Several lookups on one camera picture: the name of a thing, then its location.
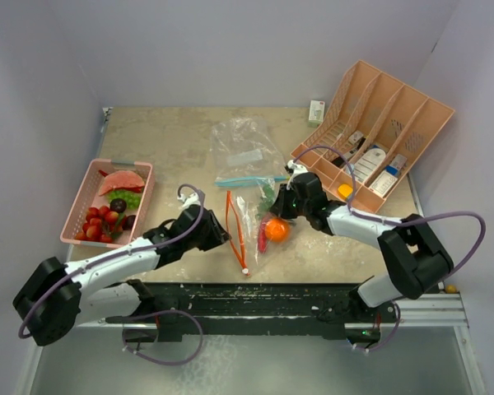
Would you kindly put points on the small white green box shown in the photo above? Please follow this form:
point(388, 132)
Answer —
point(316, 112)

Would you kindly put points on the zip bag with orange watermelon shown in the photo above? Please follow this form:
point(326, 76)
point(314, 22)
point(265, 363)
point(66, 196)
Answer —
point(246, 208)

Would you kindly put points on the orange desk organizer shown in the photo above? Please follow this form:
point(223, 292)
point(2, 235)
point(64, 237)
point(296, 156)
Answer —
point(374, 123)

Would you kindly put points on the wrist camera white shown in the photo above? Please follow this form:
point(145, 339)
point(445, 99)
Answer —
point(294, 169)
point(187, 201)

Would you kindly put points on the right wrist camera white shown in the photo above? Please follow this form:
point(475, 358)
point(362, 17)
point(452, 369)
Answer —
point(294, 169)

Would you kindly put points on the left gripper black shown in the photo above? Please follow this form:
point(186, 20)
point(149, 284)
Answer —
point(217, 234)

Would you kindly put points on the zip bag with fake fruit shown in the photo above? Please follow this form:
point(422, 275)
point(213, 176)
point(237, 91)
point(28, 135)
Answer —
point(244, 154)

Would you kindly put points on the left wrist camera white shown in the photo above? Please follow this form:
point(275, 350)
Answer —
point(187, 201)

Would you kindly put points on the dark purple fake plum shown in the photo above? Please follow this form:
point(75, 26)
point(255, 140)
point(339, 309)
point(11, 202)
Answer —
point(118, 205)

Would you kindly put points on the orange fake orange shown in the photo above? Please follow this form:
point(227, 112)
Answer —
point(277, 230)

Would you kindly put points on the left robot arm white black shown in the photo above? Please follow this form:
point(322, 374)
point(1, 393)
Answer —
point(60, 296)

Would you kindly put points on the yellow tape measure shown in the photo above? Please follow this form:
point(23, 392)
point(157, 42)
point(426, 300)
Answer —
point(345, 191)

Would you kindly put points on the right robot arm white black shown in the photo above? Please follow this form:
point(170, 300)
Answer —
point(415, 259)

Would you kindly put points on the pink plastic basket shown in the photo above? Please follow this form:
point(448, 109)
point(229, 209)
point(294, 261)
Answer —
point(89, 196)

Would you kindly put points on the red fake chili pepper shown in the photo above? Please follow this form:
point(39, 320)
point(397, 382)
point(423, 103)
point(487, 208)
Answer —
point(121, 187)

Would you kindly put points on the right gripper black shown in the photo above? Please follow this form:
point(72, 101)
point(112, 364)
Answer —
point(279, 207)

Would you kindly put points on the fake watermelon slice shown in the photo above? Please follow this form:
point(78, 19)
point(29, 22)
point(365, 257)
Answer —
point(121, 181)

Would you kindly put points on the white medicine box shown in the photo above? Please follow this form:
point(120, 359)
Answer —
point(383, 183)

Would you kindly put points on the small yellow ball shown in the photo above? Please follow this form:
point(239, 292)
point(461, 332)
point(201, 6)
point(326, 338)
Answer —
point(451, 289)

